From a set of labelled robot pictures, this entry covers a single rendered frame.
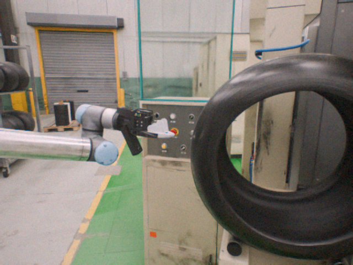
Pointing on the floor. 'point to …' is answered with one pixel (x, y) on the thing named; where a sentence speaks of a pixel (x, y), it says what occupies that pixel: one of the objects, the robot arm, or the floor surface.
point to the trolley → (14, 122)
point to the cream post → (272, 33)
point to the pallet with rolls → (63, 117)
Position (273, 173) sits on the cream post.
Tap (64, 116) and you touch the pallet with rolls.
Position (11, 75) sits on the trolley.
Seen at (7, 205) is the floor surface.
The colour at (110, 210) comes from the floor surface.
